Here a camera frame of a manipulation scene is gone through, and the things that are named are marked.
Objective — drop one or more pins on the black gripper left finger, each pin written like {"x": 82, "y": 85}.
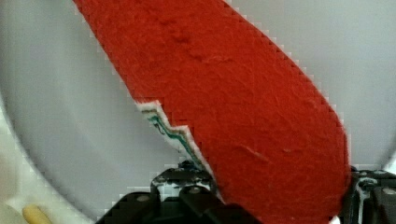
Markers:
{"x": 182, "y": 195}

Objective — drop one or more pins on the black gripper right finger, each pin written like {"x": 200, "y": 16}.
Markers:
{"x": 370, "y": 199}

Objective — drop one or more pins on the red ketchup bottle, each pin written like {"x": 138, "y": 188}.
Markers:
{"x": 271, "y": 140}

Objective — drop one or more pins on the grey oval plate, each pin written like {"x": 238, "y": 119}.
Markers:
{"x": 73, "y": 141}

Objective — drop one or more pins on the yellow peeled banana toy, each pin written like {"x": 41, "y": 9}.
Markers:
{"x": 34, "y": 215}

